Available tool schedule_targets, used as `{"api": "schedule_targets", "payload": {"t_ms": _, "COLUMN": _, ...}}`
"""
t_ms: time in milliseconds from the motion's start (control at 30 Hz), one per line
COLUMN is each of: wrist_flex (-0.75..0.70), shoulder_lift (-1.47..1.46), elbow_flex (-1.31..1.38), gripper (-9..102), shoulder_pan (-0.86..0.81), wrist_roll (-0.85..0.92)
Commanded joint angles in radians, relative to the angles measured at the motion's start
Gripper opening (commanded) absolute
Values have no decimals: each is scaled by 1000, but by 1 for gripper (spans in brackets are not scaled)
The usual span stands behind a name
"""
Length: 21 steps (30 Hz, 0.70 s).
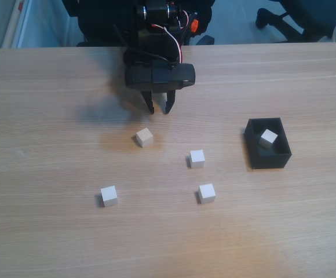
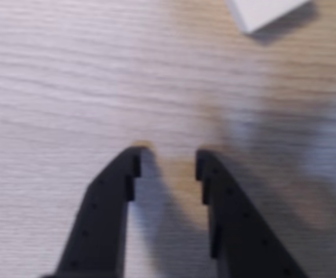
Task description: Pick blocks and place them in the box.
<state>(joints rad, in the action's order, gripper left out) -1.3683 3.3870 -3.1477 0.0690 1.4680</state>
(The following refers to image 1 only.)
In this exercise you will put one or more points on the black oval camera box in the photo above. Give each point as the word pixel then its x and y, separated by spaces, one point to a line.
pixel 162 76

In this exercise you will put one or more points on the white panel board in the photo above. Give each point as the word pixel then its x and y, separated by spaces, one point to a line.
pixel 20 23

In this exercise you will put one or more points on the blue seat office chair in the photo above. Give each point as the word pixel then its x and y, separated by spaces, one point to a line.
pixel 301 14

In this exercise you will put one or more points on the black open box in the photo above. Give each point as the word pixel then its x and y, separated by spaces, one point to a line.
pixel 272 161

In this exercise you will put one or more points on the black orange table clamp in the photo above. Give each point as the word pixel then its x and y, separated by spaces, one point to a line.
pixel 194 26

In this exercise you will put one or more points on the white foam cube block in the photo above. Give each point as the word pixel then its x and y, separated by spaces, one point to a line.
pixel 144 137
pixel 206 193
pixel 197 158
pixel 109 196
pixel 268 139

